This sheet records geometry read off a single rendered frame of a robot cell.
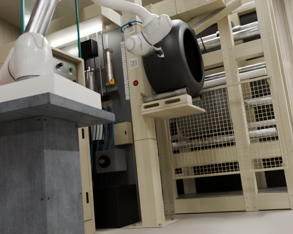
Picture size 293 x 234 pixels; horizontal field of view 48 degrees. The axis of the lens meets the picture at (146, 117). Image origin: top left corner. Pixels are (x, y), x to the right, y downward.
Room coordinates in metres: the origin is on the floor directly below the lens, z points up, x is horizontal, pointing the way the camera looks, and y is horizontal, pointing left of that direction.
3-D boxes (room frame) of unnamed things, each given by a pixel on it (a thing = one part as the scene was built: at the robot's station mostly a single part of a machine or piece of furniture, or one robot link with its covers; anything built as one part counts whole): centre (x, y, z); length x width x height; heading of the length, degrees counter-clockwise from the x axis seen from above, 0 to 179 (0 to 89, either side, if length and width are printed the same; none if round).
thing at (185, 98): (2.27, -0.15, 0.84); 0.36 x 0.09 x 0.06; 63
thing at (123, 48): (2.51, 0.12, 1.19); 0.05 x 0.04 x 0.48; 153
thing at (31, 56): (1.37, 0.47, 0.91); 0.18 x 0.16 x 0.22; 40
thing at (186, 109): (2.39, -0.21, 0.80); 0.37 x 0.36 x 0.02; 153
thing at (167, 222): (2.49, 0.03, 0.01); 0.27 x 0.27 x 0.02; 63
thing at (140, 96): (2.48, -0.05, 0.90); 0.40 x 0.03 x 0.10; 153
